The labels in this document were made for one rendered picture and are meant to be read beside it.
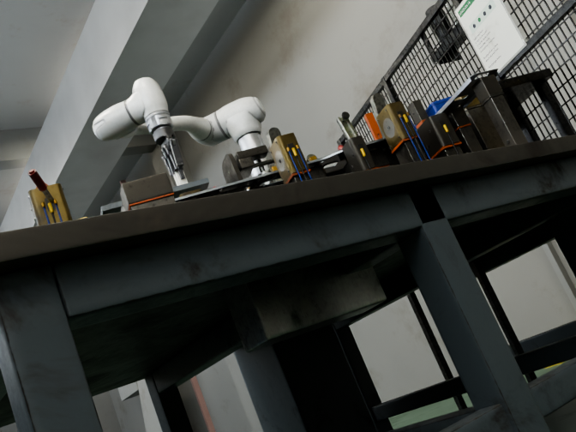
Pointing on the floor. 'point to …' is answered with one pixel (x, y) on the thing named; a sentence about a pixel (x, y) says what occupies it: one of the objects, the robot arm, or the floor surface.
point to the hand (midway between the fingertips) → (181, 181)
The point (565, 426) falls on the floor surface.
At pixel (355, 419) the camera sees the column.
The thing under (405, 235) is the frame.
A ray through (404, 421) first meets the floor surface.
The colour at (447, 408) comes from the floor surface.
